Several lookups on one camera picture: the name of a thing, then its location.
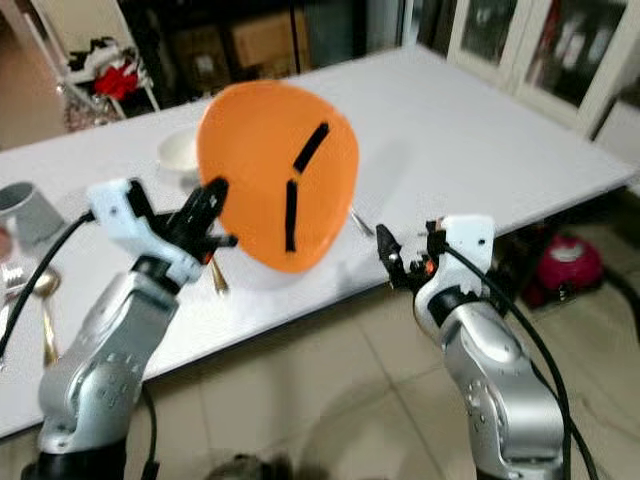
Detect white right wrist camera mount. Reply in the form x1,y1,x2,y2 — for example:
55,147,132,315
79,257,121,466
415,213,496,321

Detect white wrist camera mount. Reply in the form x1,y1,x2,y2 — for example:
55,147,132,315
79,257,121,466
87,178,191,286
415,213,496,321

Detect brown cardboard box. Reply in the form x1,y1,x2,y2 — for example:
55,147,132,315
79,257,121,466
230,10,311,71

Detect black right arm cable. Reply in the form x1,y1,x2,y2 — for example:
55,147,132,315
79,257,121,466
445,245,601,480

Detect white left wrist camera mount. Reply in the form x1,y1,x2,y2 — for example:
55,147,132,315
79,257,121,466
87,178,191,286

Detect white glass door cabinet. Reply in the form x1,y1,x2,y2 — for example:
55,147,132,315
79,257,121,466
445,0,640,136

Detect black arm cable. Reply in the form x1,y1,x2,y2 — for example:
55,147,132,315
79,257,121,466
445,245,601,480
0,210,96,356

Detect long black tape strip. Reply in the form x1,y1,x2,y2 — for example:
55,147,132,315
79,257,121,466
284,180,299,253

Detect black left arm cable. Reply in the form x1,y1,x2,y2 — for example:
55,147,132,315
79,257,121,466
0,210,96,356

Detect short black tape strip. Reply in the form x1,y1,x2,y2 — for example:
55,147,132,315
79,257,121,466
292,122,331,173

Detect orange plate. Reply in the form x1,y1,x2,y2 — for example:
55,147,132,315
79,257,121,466
196,80,361,274

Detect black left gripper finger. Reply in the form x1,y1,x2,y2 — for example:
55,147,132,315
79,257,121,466
185,178,229,236

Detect grey mug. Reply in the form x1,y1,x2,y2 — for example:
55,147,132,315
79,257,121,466
0,182,61,246

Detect pink round bin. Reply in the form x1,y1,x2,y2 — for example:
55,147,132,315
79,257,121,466
532,233,606,301

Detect white bowl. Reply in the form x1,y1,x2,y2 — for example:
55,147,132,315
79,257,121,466
157,130,201,181

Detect red cloth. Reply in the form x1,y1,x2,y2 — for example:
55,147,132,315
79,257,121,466
95,65,141,101

